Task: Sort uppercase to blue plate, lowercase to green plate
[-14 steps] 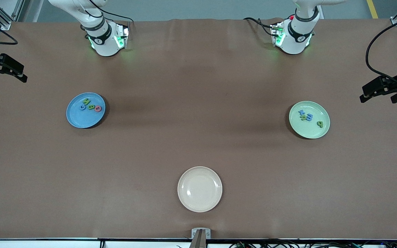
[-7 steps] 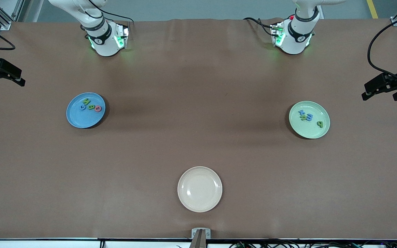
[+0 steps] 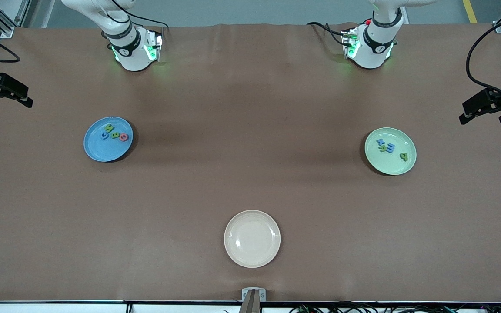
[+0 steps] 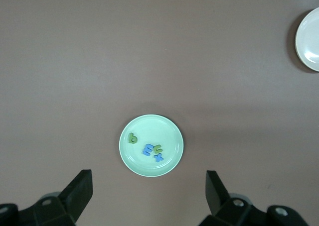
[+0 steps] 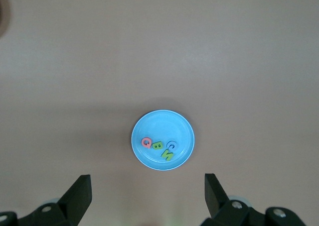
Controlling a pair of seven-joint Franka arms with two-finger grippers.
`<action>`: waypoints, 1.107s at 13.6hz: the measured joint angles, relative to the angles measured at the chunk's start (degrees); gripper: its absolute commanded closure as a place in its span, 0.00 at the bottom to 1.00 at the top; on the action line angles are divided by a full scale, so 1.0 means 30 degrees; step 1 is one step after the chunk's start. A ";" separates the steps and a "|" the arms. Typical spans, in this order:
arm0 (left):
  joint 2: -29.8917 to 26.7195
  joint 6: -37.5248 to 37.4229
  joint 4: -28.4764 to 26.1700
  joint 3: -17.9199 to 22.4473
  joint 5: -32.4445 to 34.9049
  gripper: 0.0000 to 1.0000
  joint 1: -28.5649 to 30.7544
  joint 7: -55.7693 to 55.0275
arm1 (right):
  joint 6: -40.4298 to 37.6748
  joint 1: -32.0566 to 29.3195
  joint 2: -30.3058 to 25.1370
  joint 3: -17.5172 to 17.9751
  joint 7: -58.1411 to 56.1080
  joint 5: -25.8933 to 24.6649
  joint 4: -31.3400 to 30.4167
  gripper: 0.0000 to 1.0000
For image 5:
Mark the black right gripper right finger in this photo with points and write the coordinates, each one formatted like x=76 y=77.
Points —
x=218 y=201

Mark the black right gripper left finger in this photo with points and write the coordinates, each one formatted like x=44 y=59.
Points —
x=72 y=203

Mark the green letter N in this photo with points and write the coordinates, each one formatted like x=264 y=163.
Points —
x=166 y=155

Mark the blue foam letter G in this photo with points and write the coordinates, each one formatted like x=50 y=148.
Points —
x=168 y=144

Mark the green foam letter B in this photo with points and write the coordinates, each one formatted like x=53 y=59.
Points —
x=157 y=146

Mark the pink foam letter Q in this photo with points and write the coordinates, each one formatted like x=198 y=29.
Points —
x=143 y=142

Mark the blue plate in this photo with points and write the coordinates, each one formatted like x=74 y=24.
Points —
x=162 y=124

